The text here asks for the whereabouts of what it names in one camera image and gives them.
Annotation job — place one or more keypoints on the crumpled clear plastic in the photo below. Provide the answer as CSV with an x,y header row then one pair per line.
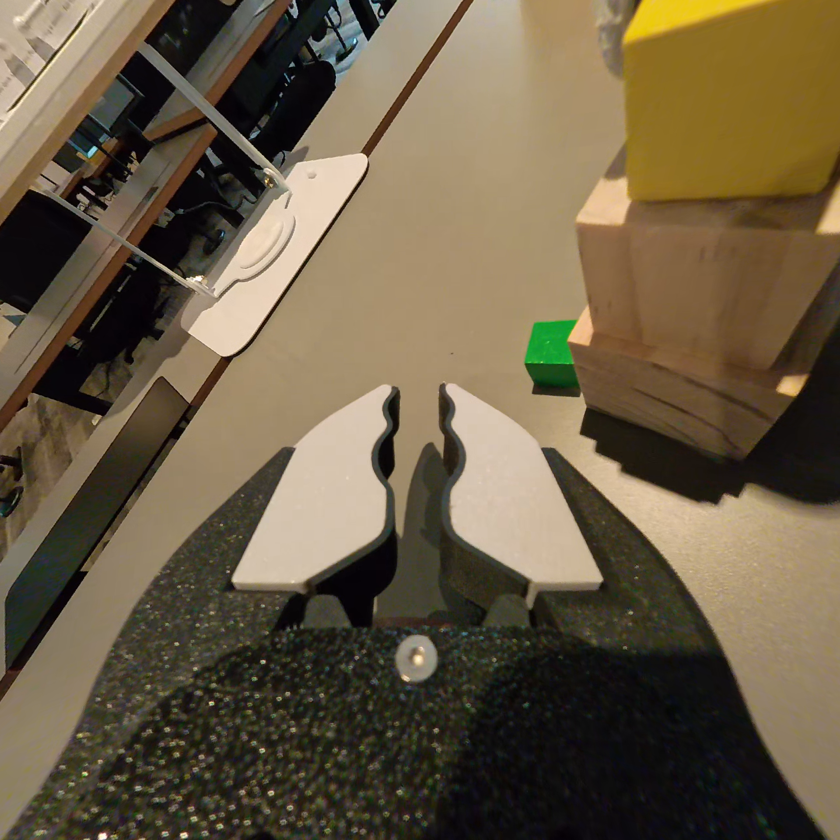
x,y
609,33

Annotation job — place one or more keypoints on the large plain wooden cube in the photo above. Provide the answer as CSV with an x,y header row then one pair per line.
x,y
676,400

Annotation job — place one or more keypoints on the black flat panel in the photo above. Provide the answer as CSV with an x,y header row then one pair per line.
x,y
92,518

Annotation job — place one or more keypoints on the black office chair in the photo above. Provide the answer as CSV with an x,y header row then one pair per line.
x,y
295,111

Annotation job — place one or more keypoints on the white board with wooden frame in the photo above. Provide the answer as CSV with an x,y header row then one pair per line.
x,y
59,72

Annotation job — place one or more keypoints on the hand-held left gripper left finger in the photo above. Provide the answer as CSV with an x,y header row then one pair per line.
x,y
315,499

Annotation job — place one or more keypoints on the white flat base plate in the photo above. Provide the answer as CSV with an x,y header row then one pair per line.
x,y
295,249

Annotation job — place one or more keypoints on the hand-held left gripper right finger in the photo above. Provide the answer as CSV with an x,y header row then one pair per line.
x,y
512,499

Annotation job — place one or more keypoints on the small green wooden cube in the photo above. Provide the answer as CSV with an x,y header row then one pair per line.
x,y
548,354

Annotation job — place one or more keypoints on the yellow wooden cube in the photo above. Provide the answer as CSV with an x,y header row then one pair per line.
x,y
722,98

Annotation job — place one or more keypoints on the medium plain wooden cube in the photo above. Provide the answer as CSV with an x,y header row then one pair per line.
x,y
689,282

